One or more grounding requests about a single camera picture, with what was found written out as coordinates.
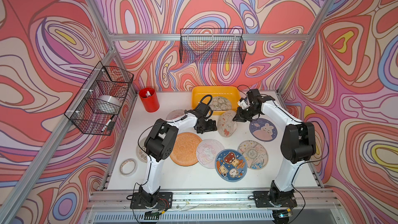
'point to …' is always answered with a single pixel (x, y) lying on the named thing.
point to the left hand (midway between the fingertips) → (214, 130)
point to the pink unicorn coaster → (206, 152)
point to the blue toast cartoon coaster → (231, 165)
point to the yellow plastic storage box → (206, 100)
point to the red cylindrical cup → (148, 97)
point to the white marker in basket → (107, 123)
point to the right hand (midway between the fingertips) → (234, 123)
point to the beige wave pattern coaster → (256, 155)
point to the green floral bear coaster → (219, 103)
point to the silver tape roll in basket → (108, 104)
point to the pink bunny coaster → (227, 126)
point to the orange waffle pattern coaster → (184, 151)
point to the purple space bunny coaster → (263, 129)
